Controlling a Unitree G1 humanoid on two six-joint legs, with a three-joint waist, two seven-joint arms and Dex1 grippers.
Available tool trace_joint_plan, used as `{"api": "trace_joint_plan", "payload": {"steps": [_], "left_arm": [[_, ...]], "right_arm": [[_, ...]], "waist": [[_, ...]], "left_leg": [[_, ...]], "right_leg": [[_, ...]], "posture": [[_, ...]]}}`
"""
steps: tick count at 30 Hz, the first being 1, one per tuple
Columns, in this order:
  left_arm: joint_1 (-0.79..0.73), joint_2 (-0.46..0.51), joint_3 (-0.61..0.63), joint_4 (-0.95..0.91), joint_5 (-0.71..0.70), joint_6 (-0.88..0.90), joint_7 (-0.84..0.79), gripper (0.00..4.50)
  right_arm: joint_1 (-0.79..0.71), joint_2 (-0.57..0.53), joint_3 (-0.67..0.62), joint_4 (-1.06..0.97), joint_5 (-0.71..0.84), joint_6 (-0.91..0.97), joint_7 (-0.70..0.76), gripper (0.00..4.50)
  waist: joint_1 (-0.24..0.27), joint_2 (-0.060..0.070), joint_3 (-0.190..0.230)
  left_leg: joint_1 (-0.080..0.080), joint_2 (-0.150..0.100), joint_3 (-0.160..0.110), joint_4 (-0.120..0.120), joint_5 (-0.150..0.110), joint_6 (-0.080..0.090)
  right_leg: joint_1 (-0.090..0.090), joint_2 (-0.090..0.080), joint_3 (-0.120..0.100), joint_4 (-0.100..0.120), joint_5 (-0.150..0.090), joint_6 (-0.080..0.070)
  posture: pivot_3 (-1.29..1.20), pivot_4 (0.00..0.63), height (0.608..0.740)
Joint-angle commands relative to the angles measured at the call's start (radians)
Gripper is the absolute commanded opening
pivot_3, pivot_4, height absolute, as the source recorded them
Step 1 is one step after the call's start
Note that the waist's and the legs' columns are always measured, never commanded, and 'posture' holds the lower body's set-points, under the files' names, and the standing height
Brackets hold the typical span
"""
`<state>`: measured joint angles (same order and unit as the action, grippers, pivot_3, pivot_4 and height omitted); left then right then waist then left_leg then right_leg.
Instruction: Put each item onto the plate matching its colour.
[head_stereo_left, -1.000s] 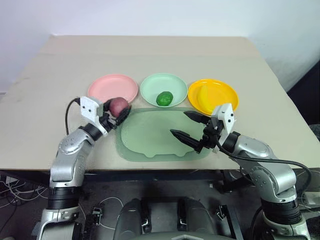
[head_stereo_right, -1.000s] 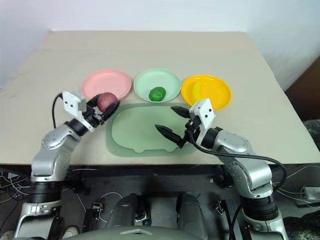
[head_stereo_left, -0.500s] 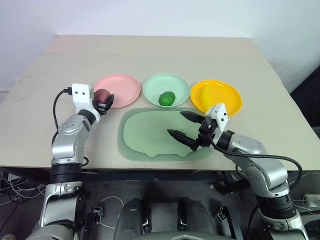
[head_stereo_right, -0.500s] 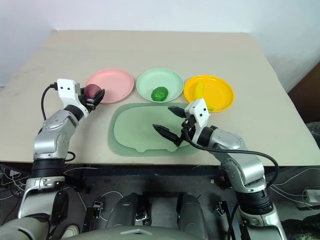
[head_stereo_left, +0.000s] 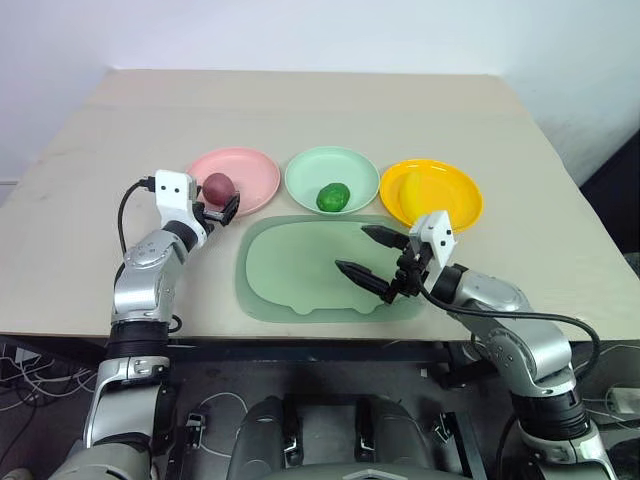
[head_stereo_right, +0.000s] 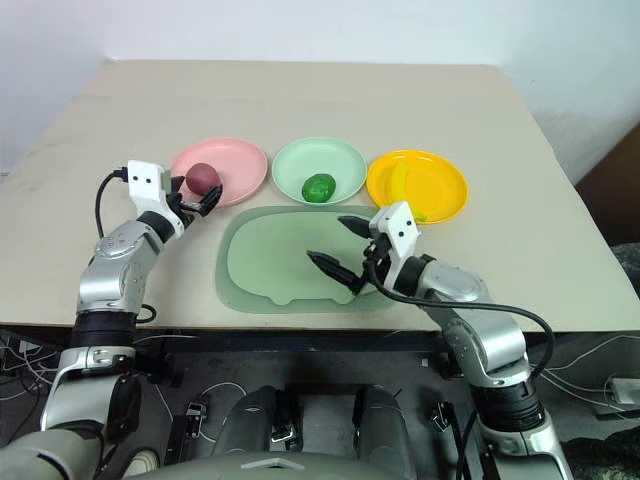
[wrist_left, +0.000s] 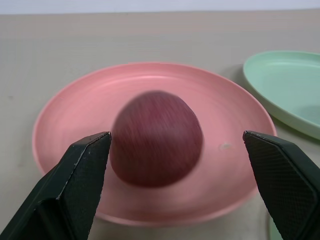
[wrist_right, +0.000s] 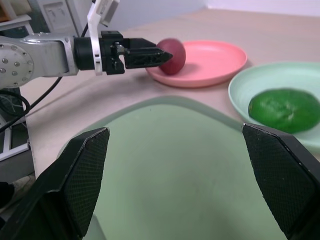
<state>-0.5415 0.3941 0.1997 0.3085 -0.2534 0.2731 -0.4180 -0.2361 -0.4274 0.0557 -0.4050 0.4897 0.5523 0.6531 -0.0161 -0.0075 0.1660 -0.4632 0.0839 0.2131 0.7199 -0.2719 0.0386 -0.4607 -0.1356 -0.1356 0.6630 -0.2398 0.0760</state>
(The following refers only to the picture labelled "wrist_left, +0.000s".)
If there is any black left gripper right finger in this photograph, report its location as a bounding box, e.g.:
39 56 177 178
242 130 320 240

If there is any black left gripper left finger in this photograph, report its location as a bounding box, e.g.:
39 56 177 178
0 131 112 240

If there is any red apple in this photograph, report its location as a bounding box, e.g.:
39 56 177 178
109 90 204 188

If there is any pink plastic plate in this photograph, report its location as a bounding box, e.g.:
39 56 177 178
31 62 278 228

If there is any green plastic plate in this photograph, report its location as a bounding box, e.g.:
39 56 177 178
243 50 320 141

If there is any pale green object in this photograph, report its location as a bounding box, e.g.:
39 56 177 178
269 216 282 240

